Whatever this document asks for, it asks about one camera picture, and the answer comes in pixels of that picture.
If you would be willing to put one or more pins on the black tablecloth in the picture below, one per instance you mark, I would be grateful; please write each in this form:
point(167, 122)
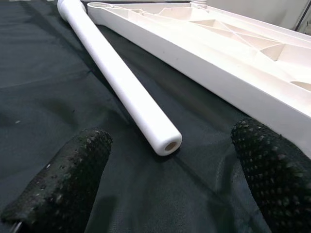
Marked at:
point(48, 85)

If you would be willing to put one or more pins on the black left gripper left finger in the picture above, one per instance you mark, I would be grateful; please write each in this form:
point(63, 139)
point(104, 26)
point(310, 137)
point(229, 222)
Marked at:
point(60, 182)

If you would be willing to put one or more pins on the white plastic table top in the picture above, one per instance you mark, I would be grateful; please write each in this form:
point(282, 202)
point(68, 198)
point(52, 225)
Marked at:
point(218, 63)

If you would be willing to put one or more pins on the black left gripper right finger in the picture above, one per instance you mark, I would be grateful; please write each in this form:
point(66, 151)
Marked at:
point(279, 182)

